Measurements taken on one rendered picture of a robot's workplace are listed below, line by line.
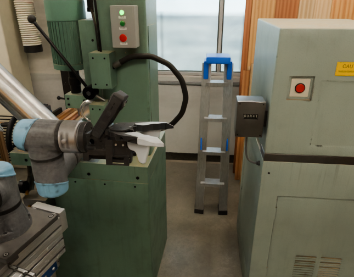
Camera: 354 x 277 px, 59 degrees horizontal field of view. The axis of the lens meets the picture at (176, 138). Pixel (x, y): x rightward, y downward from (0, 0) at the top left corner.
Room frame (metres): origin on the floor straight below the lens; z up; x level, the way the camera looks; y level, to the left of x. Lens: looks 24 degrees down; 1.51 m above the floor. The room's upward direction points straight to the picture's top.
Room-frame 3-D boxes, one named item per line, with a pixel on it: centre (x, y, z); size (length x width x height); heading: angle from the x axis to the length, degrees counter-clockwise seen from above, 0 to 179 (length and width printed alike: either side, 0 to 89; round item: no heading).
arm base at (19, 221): (0.83, 0.56, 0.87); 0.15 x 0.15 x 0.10
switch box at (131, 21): (1.36, 0.21, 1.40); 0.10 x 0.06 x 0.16; 81
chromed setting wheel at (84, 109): (1.40, 0.40, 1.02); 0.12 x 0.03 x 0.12; 81
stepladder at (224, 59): (2.09, -0.27, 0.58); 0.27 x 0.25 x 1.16; 175
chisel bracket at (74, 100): (1.54, 0.49, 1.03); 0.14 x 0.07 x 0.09; 81
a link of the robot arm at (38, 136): (0.67, 0.31, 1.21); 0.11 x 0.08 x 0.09; 84
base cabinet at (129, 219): (1.53, 0.39, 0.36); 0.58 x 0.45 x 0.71; 81
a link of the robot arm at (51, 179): (0.69, 0.31, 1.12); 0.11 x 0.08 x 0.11; 174
